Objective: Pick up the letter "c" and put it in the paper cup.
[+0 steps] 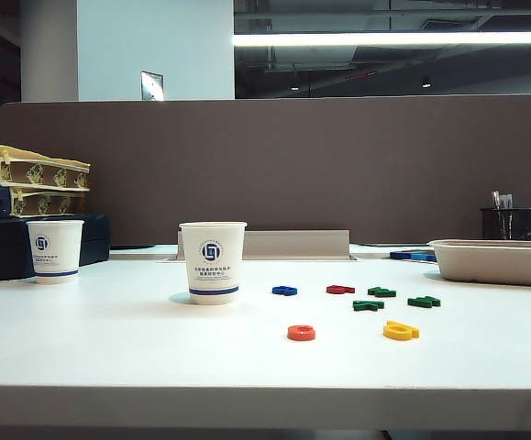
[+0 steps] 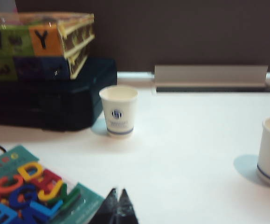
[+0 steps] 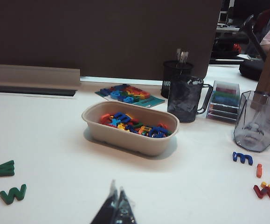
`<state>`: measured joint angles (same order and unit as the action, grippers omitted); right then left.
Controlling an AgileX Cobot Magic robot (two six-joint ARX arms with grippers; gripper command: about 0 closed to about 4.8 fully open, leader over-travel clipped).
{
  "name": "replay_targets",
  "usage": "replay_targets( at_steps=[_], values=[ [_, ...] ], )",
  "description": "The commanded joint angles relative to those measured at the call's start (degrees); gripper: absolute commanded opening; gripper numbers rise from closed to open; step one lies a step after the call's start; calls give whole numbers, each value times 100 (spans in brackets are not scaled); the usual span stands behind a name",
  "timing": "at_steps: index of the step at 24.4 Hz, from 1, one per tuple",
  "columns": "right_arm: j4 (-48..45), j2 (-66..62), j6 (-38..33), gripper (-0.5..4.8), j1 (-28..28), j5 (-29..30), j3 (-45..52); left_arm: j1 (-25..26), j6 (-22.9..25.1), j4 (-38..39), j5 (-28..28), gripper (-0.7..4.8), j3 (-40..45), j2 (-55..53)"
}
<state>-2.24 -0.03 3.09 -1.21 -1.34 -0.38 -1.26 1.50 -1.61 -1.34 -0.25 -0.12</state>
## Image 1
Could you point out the brown desk divider panel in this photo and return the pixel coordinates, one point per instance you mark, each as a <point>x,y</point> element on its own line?
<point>292,169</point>

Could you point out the pens in holder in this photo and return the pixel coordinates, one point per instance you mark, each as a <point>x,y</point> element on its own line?
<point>502,200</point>

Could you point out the yellow letter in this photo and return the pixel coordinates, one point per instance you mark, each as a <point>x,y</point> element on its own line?
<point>393,333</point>

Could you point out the orange letter c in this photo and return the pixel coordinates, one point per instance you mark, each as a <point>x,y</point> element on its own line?
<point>292,334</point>

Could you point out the green letter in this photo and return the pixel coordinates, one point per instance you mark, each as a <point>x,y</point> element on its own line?
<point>423,301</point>
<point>381,291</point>
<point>367,304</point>

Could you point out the black ceiling spot lamp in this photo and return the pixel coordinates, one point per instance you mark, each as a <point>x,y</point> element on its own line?
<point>425,83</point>

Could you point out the yellow patterned box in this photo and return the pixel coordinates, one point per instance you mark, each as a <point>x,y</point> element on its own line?
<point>45,201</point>

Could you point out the small white paper cup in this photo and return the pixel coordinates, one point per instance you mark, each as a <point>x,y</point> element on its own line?
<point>56,261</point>

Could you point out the light blue flat letter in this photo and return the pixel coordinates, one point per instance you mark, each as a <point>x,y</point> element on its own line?
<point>426,257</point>

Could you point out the black mesh pen holder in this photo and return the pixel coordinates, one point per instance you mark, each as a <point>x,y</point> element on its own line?
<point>522,224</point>

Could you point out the red letter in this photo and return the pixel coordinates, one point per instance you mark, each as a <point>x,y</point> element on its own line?
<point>338,289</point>

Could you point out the beige pulp tray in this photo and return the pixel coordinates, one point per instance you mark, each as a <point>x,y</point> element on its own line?
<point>490,268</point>

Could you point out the dark blue flat letter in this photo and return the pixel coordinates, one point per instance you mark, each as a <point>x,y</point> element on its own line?
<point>401,254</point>

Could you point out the large white paper cup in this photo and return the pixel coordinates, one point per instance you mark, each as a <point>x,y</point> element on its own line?
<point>212,275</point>

